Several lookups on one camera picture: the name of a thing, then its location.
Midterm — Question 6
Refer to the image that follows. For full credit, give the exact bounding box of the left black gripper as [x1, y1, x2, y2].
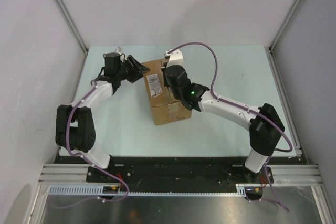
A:
[117, 55, 149, 84]

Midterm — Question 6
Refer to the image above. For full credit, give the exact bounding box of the brown cardboard express box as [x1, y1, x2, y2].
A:
[143, 59, 192, 125]

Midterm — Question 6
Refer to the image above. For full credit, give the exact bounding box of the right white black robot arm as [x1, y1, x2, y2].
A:
[162, 65, 285, 183]

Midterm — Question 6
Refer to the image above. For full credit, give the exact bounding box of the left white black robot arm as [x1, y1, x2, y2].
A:
[55, 51, 150, 182]

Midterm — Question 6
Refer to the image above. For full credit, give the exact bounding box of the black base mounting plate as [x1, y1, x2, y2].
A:
[54, 155, 308, 193]

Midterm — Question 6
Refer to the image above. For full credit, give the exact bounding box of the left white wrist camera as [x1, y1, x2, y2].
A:
[114, 47, 122, 55]

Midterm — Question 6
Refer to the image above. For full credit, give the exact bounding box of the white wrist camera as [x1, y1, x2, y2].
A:
[114, 47, 122, 55]
[164, 49, 183, 67]

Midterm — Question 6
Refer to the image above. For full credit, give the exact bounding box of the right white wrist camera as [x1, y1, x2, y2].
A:
[164, 49, 183, 67]

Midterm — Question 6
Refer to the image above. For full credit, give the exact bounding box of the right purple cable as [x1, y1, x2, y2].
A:
[167, 41, 293, 213]

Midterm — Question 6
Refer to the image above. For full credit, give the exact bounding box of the left aluminium frame post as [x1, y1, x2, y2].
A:
[54, 0, 88, 55]

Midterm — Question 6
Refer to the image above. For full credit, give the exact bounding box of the aluminium frame post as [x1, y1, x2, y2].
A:
[268, 0, 304, 54]
[54, 0, 88, 55]

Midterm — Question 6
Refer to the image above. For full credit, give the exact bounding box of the white slotted cable duct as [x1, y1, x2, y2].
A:
[49, 184, 262, 197]

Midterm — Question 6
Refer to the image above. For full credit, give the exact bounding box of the right aluminium side rail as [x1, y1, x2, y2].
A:
[264, 47, 306, 158]

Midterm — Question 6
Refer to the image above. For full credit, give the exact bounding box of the right aluminium frame post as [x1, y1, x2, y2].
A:
[268, 0, 304, 54]

